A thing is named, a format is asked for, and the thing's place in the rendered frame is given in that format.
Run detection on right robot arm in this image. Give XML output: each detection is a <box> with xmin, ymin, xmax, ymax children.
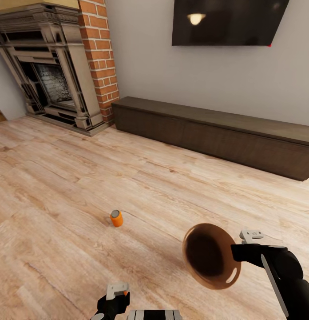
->
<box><xmin>231</xmin><ymin>230</ymin><xmax>309</xmax><ymax>320</ymax></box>

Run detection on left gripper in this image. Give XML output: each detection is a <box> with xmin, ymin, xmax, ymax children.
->
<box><xmin>97</xmin><ymin>292</ymin><xmax>130</xmax><ymax>317</ymax></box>

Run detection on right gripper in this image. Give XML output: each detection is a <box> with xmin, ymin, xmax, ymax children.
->
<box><xmin>231</xmin><ymin>243</ymin><xmax>260</xmax><ymax>265</ymax></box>

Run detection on trash can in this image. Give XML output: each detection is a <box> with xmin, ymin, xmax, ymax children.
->
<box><xmin>182</xmin><ymin>223</ymin><xmax>242</xmax><ymax>291</ymax></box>

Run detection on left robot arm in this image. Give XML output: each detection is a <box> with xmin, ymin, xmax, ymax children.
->
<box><xmin>90</xmin><ymin>282</ymin><xmax>130</xmax><ymax>320</ymax></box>

